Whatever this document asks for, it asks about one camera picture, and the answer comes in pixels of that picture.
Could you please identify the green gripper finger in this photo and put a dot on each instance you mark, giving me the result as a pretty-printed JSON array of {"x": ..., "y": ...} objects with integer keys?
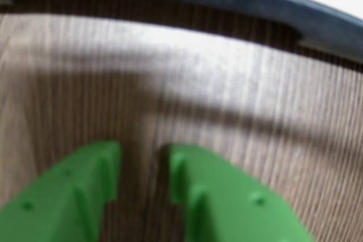
[
  {"x": 227, "y": 205},
  {"x": 56, "y": 202}
]

